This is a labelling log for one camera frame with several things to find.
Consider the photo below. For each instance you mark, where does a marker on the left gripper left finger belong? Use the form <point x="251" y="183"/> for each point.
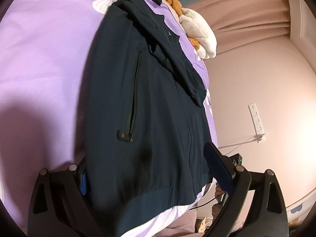
<point x="57" y="206"/>

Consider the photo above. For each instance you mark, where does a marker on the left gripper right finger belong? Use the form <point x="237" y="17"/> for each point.
<point x="267" y="214"/>

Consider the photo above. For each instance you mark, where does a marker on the dark navy zip jacket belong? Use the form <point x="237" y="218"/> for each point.
<point x="145" y="121"/>

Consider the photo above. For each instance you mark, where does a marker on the person's right hand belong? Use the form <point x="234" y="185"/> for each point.
<point x="218" y="191"/>

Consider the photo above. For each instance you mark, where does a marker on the white goose plush toy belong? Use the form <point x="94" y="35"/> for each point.
<point x="196" y="29"/>

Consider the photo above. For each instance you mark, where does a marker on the pink curtain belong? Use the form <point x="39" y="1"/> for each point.
<point x="239" y="22"/>

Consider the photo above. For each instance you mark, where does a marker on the white wall power strip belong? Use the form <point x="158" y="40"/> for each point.
<point x="260" y="133"/>

